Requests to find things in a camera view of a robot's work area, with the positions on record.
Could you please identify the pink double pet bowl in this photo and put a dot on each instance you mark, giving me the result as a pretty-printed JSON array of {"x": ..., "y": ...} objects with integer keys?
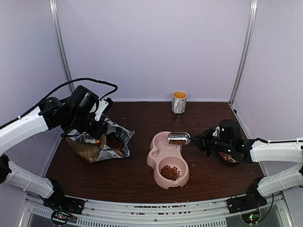
[{"x": 169, "y": 167}]

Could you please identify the right aluminium frame post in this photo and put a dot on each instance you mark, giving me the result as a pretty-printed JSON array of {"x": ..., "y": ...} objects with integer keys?
[{"x": 245, "y": 51}]

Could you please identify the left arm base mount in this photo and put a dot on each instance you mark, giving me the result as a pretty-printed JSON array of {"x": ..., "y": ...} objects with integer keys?
[{"x": 64, "y": 210}]

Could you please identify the brown pet food bag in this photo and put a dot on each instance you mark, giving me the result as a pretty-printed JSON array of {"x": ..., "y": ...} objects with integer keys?
[{"x": 92, "y": 150}]

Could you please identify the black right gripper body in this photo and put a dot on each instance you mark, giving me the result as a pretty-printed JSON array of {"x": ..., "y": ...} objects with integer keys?
[{"x": 210, "y": 144}]

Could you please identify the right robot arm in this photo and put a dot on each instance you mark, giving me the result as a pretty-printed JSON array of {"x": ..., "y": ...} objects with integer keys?
[{"x": 226, "y": 138}]

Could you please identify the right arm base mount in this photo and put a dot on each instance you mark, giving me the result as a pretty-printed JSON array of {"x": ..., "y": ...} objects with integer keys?
[{"x": 248, "y": 206}]

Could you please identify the brown kibble pet food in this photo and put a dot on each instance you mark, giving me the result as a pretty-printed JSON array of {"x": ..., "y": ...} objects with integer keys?
[{"x": 114, "y": 143}]

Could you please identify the left aluminium frame post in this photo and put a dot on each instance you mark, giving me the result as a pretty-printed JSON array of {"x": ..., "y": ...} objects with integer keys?
[{"x": 56, "y": 23}]

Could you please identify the red floral saucer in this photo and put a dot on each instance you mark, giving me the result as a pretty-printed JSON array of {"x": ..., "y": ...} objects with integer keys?
[{"x": 231, "y": 157}]

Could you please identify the aluminium frame post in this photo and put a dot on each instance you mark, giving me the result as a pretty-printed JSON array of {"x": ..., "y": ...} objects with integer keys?
[
  {"x": 56, "y": 23},
  {"x": 245, "y": 51}
]

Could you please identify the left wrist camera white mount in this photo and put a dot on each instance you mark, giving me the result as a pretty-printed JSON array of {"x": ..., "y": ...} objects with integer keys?
[{"x": 101, "y": 107}]

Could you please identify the front aluminium rail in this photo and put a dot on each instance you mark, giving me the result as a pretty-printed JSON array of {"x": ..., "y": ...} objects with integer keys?
[{"x": 213, "y": 213}]

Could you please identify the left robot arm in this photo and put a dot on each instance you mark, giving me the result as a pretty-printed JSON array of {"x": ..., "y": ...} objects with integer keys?
[{"x": 83, "y": 111}]

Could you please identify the floral ceramic mug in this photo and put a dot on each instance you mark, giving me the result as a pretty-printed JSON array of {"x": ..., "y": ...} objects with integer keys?
[{"x": 179, "y": 102}]

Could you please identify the silver metal scoop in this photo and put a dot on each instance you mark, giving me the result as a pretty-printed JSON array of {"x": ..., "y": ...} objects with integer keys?
[{"x": 179, "y": 138}]

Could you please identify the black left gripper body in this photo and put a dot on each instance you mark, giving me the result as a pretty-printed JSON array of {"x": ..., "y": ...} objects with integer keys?
[{"x": 95, "y": 132}]

